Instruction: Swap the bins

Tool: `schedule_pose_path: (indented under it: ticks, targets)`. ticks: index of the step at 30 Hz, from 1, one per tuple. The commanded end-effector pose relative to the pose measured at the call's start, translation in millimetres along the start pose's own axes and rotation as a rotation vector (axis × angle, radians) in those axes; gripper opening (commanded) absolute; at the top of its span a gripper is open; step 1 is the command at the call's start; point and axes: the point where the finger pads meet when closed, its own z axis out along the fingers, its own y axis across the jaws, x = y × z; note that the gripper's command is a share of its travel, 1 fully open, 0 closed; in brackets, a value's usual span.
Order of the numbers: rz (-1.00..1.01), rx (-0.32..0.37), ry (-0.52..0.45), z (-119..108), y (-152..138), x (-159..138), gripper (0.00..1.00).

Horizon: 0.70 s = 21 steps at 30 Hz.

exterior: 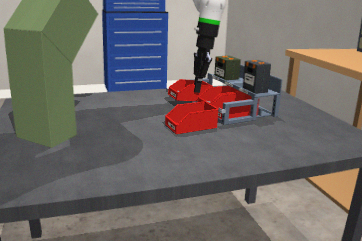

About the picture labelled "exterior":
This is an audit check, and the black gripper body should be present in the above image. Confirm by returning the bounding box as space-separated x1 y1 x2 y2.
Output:
196 35 215 61

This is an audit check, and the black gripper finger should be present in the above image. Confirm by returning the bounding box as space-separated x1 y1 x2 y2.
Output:
194 52 212 93
194 52 200 85

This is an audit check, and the dark grey case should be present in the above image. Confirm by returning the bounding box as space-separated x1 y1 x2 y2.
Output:
243 60 271 94

